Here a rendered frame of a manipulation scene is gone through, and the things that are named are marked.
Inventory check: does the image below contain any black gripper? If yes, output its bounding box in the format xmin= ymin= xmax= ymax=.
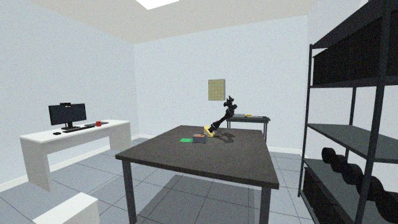
xmin=227 ymin=96 xmax=234 ymax=107

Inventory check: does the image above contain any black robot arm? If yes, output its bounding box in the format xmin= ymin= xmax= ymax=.
xmin=208 ymin=102 xmax=238 ymax=133

